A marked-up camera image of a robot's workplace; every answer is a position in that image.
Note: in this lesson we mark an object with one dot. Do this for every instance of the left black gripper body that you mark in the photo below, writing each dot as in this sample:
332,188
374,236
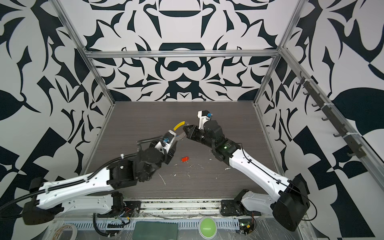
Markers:
166,157

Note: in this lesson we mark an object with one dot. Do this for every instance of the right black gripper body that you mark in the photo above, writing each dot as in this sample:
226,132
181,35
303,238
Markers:
200,135

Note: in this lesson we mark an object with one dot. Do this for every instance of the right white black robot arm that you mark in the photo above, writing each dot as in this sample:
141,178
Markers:
287,199

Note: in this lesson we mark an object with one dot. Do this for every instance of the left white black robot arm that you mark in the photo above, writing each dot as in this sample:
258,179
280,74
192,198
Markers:
95,193

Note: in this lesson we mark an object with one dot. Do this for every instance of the dark green pad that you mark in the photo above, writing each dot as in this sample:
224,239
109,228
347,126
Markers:
155,231

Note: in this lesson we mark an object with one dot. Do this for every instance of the green round button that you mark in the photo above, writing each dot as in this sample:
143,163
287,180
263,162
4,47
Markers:
207,228

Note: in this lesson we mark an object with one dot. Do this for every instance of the small circuit board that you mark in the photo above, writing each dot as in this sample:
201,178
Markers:
247,226

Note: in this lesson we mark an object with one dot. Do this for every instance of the white tape roll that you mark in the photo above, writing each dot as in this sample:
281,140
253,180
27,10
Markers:
66,232

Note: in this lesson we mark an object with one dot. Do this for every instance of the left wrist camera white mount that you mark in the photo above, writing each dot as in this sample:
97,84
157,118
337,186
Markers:
168,140

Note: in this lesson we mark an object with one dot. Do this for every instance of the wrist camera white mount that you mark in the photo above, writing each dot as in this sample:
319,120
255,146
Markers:
168,140
204,116

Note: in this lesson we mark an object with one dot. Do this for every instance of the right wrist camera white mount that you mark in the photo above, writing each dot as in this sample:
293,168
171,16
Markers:
204,116

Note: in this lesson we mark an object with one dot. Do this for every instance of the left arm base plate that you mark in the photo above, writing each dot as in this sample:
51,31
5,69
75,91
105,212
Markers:
128,209

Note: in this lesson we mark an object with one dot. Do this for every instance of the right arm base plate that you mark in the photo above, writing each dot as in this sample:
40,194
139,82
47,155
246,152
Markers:
232,208

